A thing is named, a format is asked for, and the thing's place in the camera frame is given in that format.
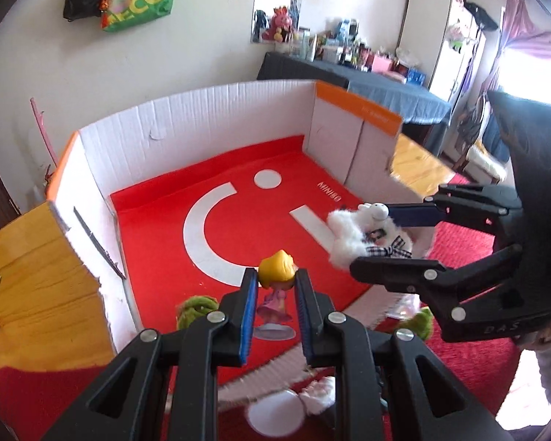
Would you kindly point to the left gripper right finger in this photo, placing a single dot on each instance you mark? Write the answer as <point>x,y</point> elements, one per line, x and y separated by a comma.
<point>388,386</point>

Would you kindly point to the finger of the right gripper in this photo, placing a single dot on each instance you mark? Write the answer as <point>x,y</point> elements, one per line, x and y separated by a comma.
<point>465,298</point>
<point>472,206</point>

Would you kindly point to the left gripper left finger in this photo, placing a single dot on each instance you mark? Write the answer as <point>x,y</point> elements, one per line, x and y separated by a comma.
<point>166,383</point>

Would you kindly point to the green yarn ball toy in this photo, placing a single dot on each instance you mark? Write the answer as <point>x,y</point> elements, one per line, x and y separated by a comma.
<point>195,308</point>

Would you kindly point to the white fluffy plush toy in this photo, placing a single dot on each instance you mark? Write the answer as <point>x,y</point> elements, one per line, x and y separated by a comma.
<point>371,231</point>

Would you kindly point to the blonde doll figurine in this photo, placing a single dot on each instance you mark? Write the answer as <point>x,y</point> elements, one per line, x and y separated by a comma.
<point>276,274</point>

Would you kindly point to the white round lid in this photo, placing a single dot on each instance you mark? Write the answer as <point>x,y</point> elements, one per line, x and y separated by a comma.
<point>277,415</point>

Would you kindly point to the purple curtain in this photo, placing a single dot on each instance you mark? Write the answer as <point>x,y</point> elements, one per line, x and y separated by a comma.
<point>518,33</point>

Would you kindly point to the white wardrobe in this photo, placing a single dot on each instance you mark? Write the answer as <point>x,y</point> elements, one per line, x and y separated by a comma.
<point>441,36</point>

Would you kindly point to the red woven mat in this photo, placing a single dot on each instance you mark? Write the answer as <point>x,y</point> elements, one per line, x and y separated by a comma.
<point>387,385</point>

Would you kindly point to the white orange cardboard box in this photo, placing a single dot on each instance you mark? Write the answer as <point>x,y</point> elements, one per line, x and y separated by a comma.
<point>178,196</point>

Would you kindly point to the pink plush toy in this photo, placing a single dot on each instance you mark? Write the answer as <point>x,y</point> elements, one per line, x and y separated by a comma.
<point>280,27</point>

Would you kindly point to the wall mirror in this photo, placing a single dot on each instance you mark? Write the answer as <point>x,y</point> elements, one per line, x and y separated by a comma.
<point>277,2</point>

